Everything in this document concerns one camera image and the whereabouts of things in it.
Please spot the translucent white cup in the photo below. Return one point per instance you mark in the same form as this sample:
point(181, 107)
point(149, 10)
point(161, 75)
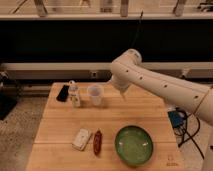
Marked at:
point(95, 93)

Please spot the black equipment at left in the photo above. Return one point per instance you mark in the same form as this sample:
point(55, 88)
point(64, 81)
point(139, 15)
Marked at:
point(7, 103)

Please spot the blue box on floor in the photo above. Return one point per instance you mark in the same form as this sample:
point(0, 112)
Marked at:
point(175, 118)

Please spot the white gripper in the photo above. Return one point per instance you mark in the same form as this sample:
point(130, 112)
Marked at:
point(120, 85)

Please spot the red-brown sausage toy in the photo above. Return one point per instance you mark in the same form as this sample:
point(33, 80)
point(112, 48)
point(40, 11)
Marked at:
point(97, 142)

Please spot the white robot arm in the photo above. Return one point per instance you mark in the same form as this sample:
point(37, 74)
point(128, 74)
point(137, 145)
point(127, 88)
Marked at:
point(195, 98)

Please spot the wall power outlet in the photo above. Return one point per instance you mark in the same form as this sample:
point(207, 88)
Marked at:
point(94, 74)

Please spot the green ceramic bowl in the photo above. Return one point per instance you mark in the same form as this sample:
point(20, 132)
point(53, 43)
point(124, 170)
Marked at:
point(133, 145)

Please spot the small clear plastic bottle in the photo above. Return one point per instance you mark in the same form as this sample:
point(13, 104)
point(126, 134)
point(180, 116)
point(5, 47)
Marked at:
point(74, 94)

